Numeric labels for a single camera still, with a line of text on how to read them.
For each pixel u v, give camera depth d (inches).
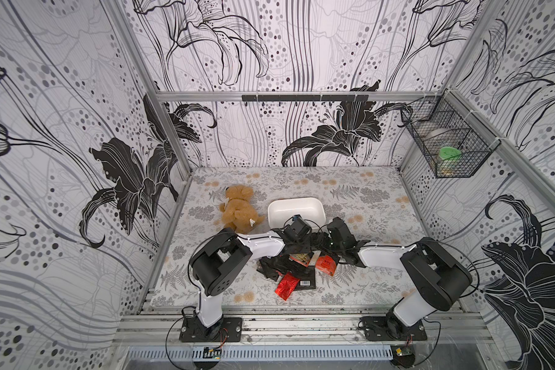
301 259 33.7
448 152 31.3
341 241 28.0
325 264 33.9
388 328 26.0
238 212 34.8
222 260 19.7
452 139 30.9
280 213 40.7
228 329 28.9
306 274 33.0
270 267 32.9
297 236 28.1
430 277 17.8
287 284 31.7
